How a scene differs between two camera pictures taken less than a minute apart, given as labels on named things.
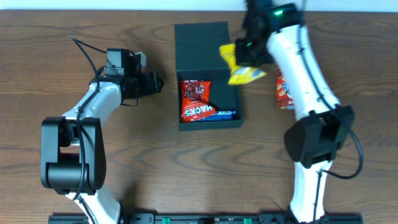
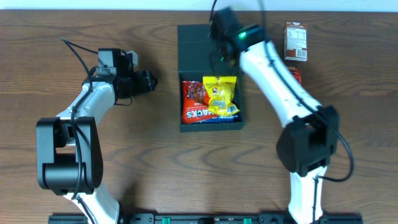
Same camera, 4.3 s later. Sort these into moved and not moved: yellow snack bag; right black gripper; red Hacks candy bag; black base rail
Moved: yellow snack bag; right black gripper
Not moved: black base rail; red Hacks candy bag
